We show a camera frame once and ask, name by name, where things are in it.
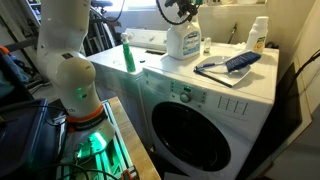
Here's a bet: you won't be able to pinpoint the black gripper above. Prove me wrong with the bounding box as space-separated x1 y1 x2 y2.
164 0 202 24

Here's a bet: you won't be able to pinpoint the big white detergent bottle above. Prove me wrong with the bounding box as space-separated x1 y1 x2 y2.
165 14 202 61

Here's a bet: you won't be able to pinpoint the small clear glass bottle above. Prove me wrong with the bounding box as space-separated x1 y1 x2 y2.
203 36 213 55

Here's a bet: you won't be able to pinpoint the white bottle yellow label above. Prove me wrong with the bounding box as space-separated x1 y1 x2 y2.
245 15 270 55

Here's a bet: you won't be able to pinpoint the green spray bottle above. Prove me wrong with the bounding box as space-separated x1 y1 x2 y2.
120 32 137 74

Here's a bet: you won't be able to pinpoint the blue hand brush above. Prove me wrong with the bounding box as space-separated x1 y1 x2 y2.
194 50 263 74

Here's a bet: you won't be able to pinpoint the white dustpan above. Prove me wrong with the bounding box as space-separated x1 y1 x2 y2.
193 55 252 89

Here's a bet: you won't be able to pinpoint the silver washer control knob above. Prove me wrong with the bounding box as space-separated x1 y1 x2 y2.
179 92 192 104

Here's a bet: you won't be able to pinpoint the white dryer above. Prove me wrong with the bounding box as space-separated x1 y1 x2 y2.
86 27 168 149

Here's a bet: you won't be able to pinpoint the white front-load washing machine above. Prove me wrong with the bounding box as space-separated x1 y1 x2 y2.
141 41 280 180

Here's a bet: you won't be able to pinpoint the black round washer door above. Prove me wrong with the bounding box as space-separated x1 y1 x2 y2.
151 101 232 173

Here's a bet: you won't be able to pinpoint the orange clamp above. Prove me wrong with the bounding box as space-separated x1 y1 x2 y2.
119 168 140 180

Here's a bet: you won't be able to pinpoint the dark blue bag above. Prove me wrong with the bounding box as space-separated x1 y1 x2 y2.
0 45 68 180

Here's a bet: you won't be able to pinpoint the black looped gripper cable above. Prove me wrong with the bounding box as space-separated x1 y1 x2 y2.
155 0 189 26

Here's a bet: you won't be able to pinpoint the black wall cable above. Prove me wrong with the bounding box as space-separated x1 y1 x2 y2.
293 49 320 79

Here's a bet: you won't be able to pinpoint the black base cables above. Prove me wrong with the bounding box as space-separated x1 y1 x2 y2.
33 103 121 180

